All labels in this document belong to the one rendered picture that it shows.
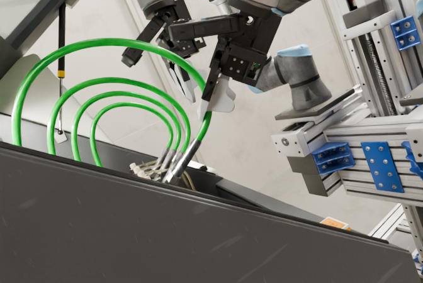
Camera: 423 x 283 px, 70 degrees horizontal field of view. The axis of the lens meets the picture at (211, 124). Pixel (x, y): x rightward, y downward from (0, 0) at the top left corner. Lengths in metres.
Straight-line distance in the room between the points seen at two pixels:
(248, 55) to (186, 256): 0.30
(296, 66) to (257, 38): 0.68
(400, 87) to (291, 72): 0.35
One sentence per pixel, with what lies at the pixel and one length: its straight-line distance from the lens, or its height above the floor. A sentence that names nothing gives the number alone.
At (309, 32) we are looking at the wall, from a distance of 4.03.
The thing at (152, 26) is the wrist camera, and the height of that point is 1.43.
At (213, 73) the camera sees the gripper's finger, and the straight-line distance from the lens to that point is 0.48.
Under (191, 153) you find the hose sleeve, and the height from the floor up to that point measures 1.18.
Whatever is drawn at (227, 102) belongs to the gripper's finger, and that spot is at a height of 1.24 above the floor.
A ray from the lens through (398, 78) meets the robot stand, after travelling 1.10.
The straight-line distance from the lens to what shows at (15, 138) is 0.64.
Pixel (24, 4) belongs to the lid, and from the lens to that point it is 0.88.
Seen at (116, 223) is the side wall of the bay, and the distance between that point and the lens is 0.31.
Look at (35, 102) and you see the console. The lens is 1.01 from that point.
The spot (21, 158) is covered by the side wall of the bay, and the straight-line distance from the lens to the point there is 0.30.
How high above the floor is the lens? 1.29
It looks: 9 degrees down
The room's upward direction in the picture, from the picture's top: 23 degrees counter-clockwise
